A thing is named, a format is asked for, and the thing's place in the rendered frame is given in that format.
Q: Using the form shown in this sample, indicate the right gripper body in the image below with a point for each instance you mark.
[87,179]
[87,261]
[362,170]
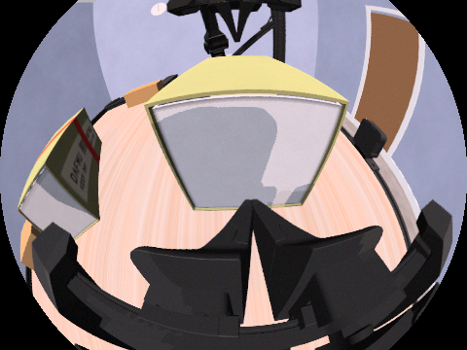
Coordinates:
[173,5]

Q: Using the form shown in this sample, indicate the pale yellow box with red band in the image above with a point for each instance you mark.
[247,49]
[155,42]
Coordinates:
[66,191]

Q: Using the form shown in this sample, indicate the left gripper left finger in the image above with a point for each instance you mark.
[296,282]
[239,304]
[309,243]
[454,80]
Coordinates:
[221,265]

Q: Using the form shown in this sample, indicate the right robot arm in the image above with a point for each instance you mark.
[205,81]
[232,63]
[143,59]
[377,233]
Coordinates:
[215,40]

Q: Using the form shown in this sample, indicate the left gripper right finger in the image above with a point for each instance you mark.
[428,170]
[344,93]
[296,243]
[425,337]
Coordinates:
[289,255]

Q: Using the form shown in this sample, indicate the tan rectangular block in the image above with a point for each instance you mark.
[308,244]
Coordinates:
[142,94]

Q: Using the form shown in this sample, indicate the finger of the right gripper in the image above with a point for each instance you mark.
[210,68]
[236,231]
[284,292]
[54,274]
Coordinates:
[225,9]
[245,8]

